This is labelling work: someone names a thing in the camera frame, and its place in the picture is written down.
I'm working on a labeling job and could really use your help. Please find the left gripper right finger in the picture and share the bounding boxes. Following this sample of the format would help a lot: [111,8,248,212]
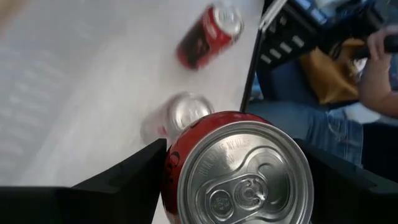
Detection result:
[294,139,398,224]

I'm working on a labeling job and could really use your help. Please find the person's forearm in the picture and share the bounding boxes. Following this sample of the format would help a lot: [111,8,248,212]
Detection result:
[359,55,398,118]

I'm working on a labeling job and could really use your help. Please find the black console white labels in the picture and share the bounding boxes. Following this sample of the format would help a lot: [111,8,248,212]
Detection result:
[257,0,383,71]

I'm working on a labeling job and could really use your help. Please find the black control handle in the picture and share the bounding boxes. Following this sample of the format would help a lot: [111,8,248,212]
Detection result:
[351,34,398,60]

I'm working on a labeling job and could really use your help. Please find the mustard yellow bag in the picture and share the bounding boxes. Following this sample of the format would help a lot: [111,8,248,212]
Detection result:
[298,37,368,105]

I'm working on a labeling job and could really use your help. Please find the red Star Wars cola can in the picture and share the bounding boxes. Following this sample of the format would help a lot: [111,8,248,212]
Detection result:
[175,2,245,71]

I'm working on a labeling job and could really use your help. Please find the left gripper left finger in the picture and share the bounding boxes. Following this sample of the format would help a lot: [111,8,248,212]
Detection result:
[0,138,168,224]

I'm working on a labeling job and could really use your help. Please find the black table frame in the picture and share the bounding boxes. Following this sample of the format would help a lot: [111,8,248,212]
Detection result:
[239,18,265,113]

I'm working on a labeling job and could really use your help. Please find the red can black script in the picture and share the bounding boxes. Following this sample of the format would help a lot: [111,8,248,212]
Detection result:
[160,111,315,224]

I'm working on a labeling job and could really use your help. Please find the silver Diet Coke can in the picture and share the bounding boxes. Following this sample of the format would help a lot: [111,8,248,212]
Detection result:
[139,91,215,147]

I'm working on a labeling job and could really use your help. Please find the person's hand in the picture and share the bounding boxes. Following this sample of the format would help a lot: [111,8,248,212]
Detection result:
[366,24,398,63]

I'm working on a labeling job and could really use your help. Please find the person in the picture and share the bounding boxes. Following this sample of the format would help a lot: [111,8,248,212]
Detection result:
[247,24,398,169]

